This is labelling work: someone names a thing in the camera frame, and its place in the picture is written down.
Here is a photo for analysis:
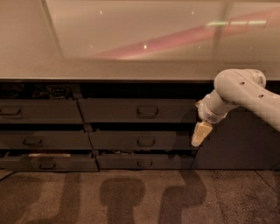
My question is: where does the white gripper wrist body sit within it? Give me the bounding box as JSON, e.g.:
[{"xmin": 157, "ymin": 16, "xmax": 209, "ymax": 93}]
[{"xmin": 196, "ymin": 99, "xmax": 228, "ymax": 124}]

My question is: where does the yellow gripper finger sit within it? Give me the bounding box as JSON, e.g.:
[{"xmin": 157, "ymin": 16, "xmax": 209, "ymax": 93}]
[{"xmin": 192, "ymin": 122, "xmax": 213, "ymax": 147}]

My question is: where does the dark drawer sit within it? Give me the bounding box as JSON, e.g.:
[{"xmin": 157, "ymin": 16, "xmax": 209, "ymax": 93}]
[
  {"xmin": 0, "ymin": 131, "xmax": 92, "ymax": 150},
  {"xmin": 0, "ymin": 99, "xmax": 82, "ymax": 124},
  {"xmin": 78, "ymin": 98, "xmax": 197, "ymax": 123},
  {"xmin": 0, "ymin": 153, "xmax": 99, "ymax": 172},
  {"xmin": 96, "ymin": 154, "xmax": 193, "ymax": 170},
  {"xmin": 89, "ymin": 130, "xmax": 197, "ymax": 151}
]

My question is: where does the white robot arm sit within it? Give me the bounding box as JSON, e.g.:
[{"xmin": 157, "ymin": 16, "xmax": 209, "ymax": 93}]
[{"xmin": 192, "ymin": 69, "xmax": 280, "ymax": 147}]

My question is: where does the pale flat item in drawer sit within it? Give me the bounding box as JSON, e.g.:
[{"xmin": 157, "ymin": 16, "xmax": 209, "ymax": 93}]
[{"xmin": 28, "ymin": 153, "xmax": 71, "ymax": 158}]

